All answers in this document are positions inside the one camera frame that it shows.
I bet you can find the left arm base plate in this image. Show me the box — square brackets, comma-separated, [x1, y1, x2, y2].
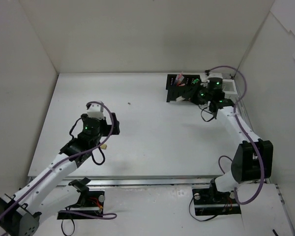
[57, 189, 105, 220]

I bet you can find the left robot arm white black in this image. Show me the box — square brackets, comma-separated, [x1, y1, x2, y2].
[0, 112, 120, 236]

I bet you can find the white slotted pen holder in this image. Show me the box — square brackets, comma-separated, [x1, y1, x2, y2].
[199, 78, 238, 99]

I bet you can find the aluminium rail front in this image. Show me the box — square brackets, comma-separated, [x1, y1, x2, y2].
[27, 175, 236, 189]

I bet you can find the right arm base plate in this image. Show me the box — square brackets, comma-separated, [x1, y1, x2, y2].
[191, 187, 241, 217]

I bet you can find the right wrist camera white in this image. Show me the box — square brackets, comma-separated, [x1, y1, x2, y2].
[200, 72, 223, 85]

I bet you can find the black slotted pen holder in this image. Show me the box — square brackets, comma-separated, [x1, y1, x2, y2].
[166, 74, 200, 102]

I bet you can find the white eraser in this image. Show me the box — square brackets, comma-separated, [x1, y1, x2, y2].
[176, 96, 185, 102]

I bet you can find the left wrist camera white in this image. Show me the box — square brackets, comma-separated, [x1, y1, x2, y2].
[86, 101, 105, 120]

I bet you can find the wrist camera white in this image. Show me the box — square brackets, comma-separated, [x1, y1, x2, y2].
[200, 72, 223, 85]
[86, 101, 105, 120]

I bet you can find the pink translucent pen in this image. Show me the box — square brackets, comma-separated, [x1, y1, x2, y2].
[174, 72, 184, 86]

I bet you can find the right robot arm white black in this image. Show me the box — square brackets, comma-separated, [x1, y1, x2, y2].
[167, 75, 274, 203]

